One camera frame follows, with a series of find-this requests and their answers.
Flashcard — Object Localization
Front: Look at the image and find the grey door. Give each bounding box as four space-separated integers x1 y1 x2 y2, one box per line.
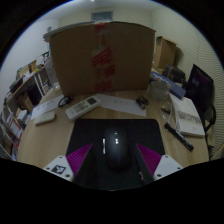
90 10 114 23

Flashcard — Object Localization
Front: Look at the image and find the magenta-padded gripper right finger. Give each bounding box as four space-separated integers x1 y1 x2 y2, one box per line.
134 143 184 185

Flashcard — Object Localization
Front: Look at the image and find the clear plastic container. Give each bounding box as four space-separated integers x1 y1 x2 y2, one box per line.
148 79 172 102

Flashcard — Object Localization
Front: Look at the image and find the blue flat box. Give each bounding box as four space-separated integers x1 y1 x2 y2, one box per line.
149 69 187 100

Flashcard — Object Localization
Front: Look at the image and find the large cardboard box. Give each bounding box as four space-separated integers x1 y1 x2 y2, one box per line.
49 21 157 98

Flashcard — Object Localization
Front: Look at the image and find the coiled black cable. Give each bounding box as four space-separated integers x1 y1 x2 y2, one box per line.
57 95 73 108

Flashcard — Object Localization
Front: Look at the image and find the black mouse pad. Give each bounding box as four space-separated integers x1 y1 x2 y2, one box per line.
65 118 166 191

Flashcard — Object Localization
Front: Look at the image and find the cluttered long wall desk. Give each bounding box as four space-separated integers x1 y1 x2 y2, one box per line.
8 59 51 108

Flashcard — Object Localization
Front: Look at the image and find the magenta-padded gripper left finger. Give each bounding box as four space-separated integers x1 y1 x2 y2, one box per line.
43 143 94 183

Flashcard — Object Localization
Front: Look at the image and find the black bag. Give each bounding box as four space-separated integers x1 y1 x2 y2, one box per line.
164 64 187 84

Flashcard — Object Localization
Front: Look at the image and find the black marker pen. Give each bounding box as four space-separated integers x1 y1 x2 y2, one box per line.
163 121 195 152

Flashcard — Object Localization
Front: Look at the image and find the open tall cardboard box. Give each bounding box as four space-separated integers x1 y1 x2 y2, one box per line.
153 35 178 70

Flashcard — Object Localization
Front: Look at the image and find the white shelf unit with books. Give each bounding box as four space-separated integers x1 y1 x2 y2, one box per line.
0 106 24 161

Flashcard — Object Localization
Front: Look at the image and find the white book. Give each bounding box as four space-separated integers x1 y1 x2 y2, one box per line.
169 93 206 138

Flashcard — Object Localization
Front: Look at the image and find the clear plastic jar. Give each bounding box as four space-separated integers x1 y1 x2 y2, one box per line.
44 56 62 92

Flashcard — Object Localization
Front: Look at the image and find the black computer mouse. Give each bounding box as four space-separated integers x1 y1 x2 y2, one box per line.
101 126 130 172

